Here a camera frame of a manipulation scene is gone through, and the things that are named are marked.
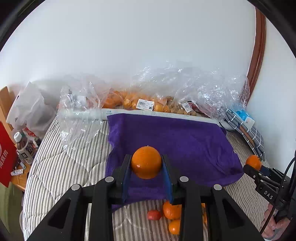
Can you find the small stemmed tangerine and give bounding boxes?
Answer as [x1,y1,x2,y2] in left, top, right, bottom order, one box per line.
[245,155,262,171]

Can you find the right hand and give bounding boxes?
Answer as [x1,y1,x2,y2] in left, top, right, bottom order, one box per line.
[261,214,295,240]

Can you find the wide orange beside citrus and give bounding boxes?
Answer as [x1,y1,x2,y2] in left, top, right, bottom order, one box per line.
[201,203,207,226]

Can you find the blue plaid folded cloth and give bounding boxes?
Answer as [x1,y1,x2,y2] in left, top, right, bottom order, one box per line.
[225,109,266,162]

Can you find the front middle orange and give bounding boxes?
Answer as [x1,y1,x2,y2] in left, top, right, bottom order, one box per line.
[169,219,181,235]

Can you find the large orange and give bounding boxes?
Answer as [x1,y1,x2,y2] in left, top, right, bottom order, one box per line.
[163,201,182,220]

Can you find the blue white tissue box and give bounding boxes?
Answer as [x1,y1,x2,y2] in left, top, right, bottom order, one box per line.
[236,109,255,129]

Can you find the wooden side table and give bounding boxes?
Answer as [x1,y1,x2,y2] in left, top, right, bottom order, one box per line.
[1,86,31,192]

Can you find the purple towel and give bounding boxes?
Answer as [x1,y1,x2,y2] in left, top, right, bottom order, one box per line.
[105,113,244,212]

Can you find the red apple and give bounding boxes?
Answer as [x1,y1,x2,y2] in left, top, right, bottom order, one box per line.
[147,209,163,220]

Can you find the plastic drink bottle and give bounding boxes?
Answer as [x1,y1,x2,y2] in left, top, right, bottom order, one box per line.
[14,132,35,165]

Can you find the red paper bag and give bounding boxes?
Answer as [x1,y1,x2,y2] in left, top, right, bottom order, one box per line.
[0,123,18,188]

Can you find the white plastic bag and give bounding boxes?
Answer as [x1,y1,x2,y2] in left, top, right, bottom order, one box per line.
[6,82,56,138]

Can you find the clear plastic fruit bags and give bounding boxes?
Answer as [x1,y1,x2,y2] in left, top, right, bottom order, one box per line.
[57,65,250,149]

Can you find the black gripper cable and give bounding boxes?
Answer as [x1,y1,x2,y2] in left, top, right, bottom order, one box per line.
[259,150,296,235]

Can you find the brown wooden frame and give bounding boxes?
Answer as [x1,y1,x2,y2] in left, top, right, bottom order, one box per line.
[247,8,266,96]

